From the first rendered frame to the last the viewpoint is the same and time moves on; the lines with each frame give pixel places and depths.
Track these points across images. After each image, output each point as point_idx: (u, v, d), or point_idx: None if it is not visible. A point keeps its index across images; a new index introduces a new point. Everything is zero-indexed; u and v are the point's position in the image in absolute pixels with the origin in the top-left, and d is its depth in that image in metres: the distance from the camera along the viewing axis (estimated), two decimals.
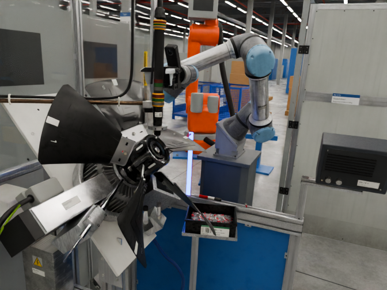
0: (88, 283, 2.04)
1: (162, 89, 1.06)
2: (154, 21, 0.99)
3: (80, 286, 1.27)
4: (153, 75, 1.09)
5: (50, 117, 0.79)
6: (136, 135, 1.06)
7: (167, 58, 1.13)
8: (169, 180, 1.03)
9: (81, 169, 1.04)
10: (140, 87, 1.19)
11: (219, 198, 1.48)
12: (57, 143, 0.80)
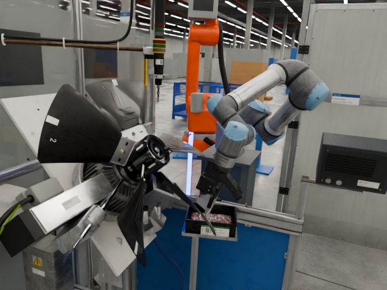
0: (88, 283, 2.04)
1: (163, 34, 1.01)
2: None
3: (80, 286, 1.27)
4: (207, 199, 1.10)
5: (116, 80, 1.16)
6: None
7: (229, 190, 1.06)
8: (140, 172, 0.93)
9: (81, 169, 1.04)
10: (199, 153, 1.29)
11: (219, 198, 1.48)
12: (103, 90, 1.12)
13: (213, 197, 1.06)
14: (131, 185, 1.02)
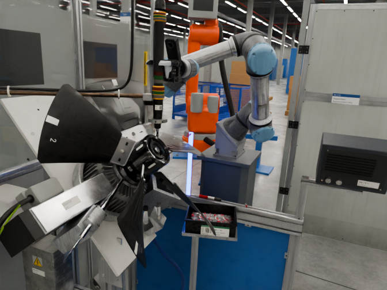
0: (88, 283, 2.04)
1: (162, 81, 1.05)
2: (154, 12, 0.99)
3: (80, 286, 1.27)
4: None
5: (116, 80, 1.16)
6: None
7: (167, 51, 1.13)
8: (140, 172, 0.93)
9: (81, 169, 1.04)
10: (199, 153, 1.29)
11: (219, 198, 1.48)
12: None
13: None
14: (131, 185, 1.02)
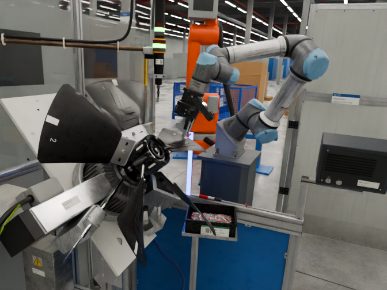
0: (88, 283, 2.04)
1: (163, 34, 1.01)
2: None
3: (80, 286, 1.27)
4: (183, 122, 1.29)
5: (116, 80, 1.16)
6: None
7: (202, 113, 1.25)
8: (140, 172, 0.93)
9: (81, 169, 1.04)
10: (200, 148, 1.28)
11: (219, 198, 1.48)
12: (103, 90, 1.12)
13: (188, 118, 1.25)
14: (131, 185, 1.02)
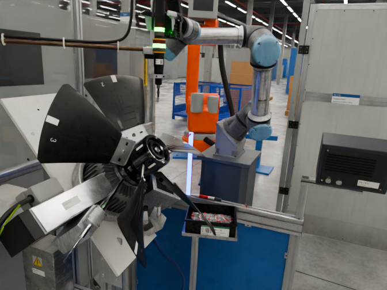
0: (88, 283, 2.04)
1: (163, 34, 1.01)
2: None
3: (80, 286, 1.27)
4: (154, 21, 1.05)
5: (187, 143, 1.35)
6: None
7: (168, 6, 1.08)
8: None
9: (81, 169, 1.04)
10: (209, 224, 1.03)
11: (219, 198, 1.48)
12: (172, 138, 1.33)
13: None
14: (115, 166, 1.01)
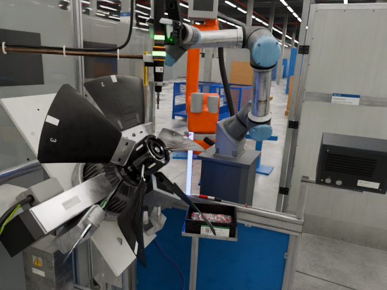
0: (88, 283, 2.04)
1: (163, 42, 1.01)
2: None
3: (80, 286, 1.27)
4: None
5: (187, 137, 1.34)
6: None
7: (168, 12, 1.09)
8: None
9: (81, 169, 1.04)
10: (209, 224, 1.03)
11: (219, 198, 1.48)
12: (172, 134, 1.33)
13: None
14: (115, 166, 1.01)
